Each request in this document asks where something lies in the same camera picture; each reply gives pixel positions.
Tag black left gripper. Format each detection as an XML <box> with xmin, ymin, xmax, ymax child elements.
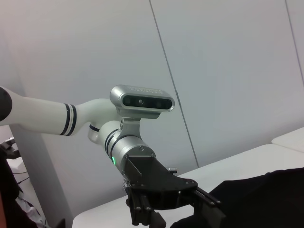
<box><xmin>123</xmin><ymin>153</ymin><xmax>227</xmax><ymax>227</ymax></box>

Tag black shirt with FREE print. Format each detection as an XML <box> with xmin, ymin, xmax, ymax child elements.
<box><xmin>170</xmin><ymin>166</ymin><xmax>304</xmax><ymax>228</ymax></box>

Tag dark bulky background object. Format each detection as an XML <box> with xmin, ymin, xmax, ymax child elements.
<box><xmin>0</xmin><ymin>152</ymin><xmax>48</xmax><ymax>228</ymax></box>

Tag black background device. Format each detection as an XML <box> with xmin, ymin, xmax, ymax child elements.
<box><xmin>0</xmin><ymin>137</ymin><xmax>19</xmax><ymax>160</ymax></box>

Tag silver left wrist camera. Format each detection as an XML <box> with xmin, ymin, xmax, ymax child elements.
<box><xmin>109</xmin><ymin>84</ymin><xmax>175</xmax><ymax>143</ymax></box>

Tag thin black background cable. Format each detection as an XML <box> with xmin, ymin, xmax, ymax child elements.
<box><xmin>13</xmin><ymin>170</ymin><xmax>30</xmax><ymax>188</ymax></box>

